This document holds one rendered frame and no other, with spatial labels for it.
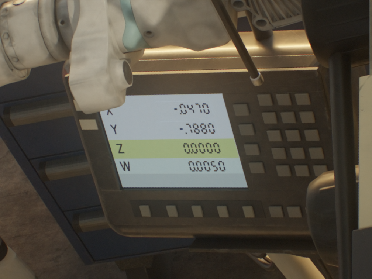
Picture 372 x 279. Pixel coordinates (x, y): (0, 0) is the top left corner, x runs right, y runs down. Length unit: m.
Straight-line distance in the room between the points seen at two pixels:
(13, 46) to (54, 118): 1.70
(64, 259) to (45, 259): 0.04
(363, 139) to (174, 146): 1.06
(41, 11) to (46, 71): 1.67
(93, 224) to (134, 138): 1.31
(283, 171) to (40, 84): 1.20
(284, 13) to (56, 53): 0.19
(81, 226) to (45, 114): 0.29
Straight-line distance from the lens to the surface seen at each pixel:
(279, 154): 2.22
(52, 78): 3.37
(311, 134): 2.19
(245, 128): 2.21
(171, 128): 2.26
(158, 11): 1.65
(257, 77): 1.59
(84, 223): 3.60
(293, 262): 2.44
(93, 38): 1.65
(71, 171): 3.50
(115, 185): 2.34
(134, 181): 2.32
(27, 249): 4.05
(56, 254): 4.01
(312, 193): 1.44
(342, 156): 1.35
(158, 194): 2.32
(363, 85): 1.25
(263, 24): 1.68
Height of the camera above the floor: 2.74
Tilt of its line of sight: 42 degrees down
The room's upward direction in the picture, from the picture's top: 30 degrees counter-clockwise
